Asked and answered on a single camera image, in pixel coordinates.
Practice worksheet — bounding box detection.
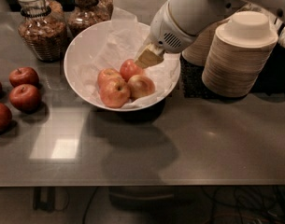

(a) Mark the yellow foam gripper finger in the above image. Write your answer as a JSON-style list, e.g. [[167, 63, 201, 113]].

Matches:
[[135, 43, 164, 69]]

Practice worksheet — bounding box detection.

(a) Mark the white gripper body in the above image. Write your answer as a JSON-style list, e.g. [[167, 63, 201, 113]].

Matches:
[[150, 2, 196, 53]]

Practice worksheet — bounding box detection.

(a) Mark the yellow-red apple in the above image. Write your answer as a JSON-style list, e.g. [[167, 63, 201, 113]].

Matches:
[[97, 68, 122, 88], [128, 75, 155, 100], [99, 77, 131, 108]]

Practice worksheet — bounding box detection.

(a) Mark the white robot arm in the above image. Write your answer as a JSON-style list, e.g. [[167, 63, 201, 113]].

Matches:
[[135, 0, 285, 68]]

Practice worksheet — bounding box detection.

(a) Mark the back right red apple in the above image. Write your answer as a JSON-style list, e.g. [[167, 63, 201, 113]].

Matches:
[[120, 59, 144, 81]]

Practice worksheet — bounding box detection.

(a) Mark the white bowl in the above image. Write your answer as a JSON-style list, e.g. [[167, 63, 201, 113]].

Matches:
[[63, 19, 181, 113]]

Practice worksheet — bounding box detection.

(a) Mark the red apple middle left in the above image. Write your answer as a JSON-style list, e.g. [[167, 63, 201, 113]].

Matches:
[[9, 84, 41, 113]]

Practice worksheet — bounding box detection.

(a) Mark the red apple top left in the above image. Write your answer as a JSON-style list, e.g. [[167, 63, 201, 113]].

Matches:
[[9, 67, 39, 87]]

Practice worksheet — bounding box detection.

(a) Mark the red apple bottom left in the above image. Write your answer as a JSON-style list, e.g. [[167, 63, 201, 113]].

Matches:
[[0, 103, 12, 133]]

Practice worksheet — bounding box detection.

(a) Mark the white crumpled paper liner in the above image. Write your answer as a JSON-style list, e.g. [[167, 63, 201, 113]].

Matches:
[[74, 7, 181, 111]]

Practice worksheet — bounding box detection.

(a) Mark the rear stack of paper bowls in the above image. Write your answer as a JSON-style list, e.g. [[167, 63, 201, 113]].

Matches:
[[182, 20, 227, 66]]

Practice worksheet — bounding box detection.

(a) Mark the stack of paper bowls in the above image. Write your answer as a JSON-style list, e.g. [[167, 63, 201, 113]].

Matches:
[[202, 11, 278, 98], [182, 20, 227, 66]]

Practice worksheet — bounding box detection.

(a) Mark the black mat under bowls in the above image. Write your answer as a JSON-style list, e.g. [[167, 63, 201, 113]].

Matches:
[[180, 57, 227, 100]]

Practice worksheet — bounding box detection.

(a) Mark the glass granola jar right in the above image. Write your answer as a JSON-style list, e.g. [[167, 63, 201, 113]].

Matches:
[[67, 0, 113, 36]]

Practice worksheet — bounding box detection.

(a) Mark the glass granola jar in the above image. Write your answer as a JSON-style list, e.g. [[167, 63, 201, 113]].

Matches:
[[67, 0, 113, 36], [17, 0, 67, 63]]

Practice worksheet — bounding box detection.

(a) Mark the front stack of paper bowls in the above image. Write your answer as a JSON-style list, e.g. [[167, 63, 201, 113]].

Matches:
[[202, 11, 278, 98]]

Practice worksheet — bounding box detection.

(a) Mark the glass granola jar left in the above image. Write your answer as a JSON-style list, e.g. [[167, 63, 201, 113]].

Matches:
[[17, 0, 67, 63]]

